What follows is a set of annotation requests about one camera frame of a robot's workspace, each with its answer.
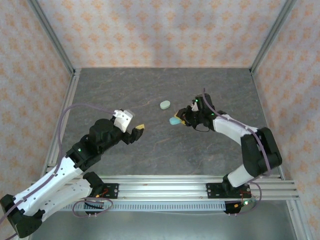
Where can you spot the aluminium side rail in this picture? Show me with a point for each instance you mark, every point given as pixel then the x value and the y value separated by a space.
pixel 260 100
pixel 70 92

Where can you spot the aluminium frame post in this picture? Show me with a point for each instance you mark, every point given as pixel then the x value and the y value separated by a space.
pixel 52 35
pixel 272 35

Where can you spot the pale green earbud case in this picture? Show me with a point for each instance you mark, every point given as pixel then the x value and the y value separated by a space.
pixel 165 105

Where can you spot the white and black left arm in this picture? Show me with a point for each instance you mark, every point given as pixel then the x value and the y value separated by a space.
pixel 50 180

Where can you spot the light blue earbud case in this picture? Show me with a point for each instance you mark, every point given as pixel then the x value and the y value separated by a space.
pixel 174 121

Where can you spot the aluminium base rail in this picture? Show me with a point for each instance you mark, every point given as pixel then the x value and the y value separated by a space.
pixel 162 190

